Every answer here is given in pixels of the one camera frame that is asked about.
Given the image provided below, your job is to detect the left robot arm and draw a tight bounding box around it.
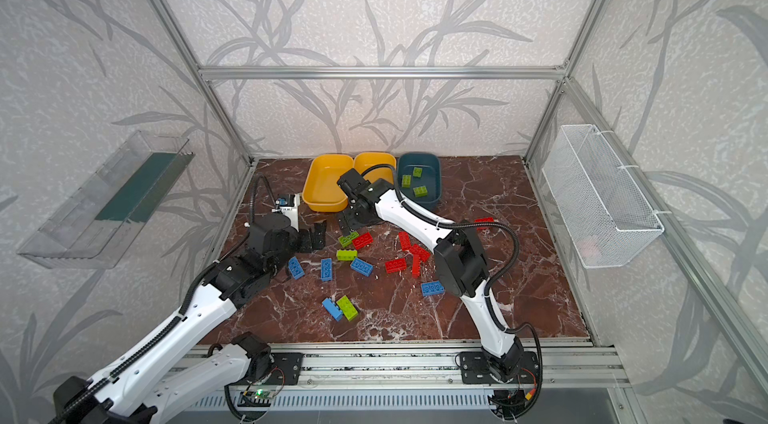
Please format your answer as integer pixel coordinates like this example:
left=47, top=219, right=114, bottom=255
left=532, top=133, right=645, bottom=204
left=53, top=195, right=327, bottom=423

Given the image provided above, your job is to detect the red brick top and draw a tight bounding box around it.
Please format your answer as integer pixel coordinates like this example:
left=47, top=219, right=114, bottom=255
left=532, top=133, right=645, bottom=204
left=398, top=232, right=411, bottom=252

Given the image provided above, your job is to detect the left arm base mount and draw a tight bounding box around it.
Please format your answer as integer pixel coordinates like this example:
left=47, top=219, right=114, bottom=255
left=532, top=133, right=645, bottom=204
left=239, top=352, right=304, bottom=386

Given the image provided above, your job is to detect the blue brick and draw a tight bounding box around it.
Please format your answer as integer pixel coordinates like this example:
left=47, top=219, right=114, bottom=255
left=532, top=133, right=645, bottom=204
left=322, top=298, right=343, bottom=322
left=421, top=281, right=445, bottom=297
left=288, top=257, right=305, bottom=280
left=350, top=258, right=373, bottom=277
left=320, top=258, right=333, bottom=282

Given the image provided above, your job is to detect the blue brick bottom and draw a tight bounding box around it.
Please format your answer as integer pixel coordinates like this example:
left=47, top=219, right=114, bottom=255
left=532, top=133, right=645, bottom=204
left=322, top=298, right=343, bottom=322

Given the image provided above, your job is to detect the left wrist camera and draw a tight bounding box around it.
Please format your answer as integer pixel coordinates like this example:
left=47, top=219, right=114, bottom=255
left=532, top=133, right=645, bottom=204
left=276, top=194, right=301, bottom=230

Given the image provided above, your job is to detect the red brick vertical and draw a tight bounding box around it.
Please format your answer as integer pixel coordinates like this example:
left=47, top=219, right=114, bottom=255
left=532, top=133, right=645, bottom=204
left=411, top=255, right=421, bottom=278

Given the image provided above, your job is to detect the clear acrylic shelf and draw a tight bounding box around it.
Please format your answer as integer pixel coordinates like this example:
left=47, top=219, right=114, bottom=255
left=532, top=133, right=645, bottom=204
left=17, top=131, right=195, bottom=270

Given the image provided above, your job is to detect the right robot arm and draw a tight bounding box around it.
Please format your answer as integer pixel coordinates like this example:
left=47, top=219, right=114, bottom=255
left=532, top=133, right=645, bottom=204
left=337, top=169, right=524, bottom=372

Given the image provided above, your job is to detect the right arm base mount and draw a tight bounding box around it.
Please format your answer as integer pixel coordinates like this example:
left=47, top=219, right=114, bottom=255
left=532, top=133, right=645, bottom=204
left=455, top=351, right=541, bottom=386

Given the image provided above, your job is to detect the yellow bin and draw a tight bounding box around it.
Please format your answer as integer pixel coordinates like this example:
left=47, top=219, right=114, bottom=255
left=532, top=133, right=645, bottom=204
left=353, top=152, right=396, bottom=184
left=302, top=154, right=353, bottom=213

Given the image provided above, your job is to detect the white wire basket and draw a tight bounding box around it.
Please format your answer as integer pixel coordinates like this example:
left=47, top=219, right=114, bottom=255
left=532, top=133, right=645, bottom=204
left=542, top=124, right=664, bottom=269

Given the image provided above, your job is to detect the green brick bottom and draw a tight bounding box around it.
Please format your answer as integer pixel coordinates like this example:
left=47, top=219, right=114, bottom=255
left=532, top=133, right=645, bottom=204
left=336, top=296, right=358, bottom=321

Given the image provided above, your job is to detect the red brick diagonal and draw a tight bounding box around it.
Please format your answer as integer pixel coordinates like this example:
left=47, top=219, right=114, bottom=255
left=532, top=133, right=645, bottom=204
left=409, top=245, right=431, bottom=263

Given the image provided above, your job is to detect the middle yellow bin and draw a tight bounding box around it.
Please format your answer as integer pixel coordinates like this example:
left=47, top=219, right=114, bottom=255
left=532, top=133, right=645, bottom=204
left=353, top=152, right=396, bottom=184

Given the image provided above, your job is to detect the left yellow bin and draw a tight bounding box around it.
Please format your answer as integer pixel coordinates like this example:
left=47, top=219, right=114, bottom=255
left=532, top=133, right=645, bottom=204
left=302, top=154, right=353, bottom=213

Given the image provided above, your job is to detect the teal bin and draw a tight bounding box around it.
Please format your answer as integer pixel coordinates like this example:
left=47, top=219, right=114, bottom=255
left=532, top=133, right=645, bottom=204
left=397, top=152, right=442, bottom=211

